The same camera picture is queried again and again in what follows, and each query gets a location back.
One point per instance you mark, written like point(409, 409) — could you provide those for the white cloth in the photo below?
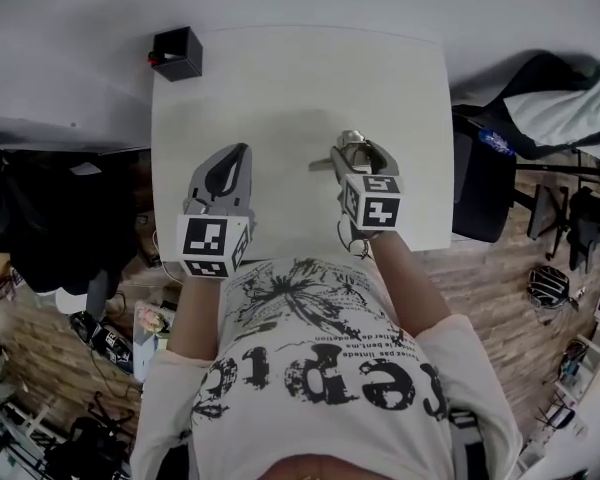
point(555, 108)

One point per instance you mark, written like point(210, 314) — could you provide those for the black square pen holder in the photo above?
point(177, 53)

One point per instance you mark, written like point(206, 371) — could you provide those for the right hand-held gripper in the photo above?
point(375, 208)

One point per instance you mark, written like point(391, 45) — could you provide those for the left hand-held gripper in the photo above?
point(205, 240)

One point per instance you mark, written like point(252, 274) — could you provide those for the white shelf unit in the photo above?
point(590, 368)

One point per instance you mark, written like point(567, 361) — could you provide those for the black white striped helmet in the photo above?
point(547, 285)

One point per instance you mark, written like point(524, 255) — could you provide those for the person's right forearm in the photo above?
point(405, 288)

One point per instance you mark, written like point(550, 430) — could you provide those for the blue patterned object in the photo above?
point(495, 140)

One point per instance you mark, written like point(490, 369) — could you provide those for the white floral box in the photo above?
point(150, 320)

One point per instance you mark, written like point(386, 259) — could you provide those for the person's left forearm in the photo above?
point(195, 313)

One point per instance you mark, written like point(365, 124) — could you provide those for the white printed shirt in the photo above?
point(305, 378)

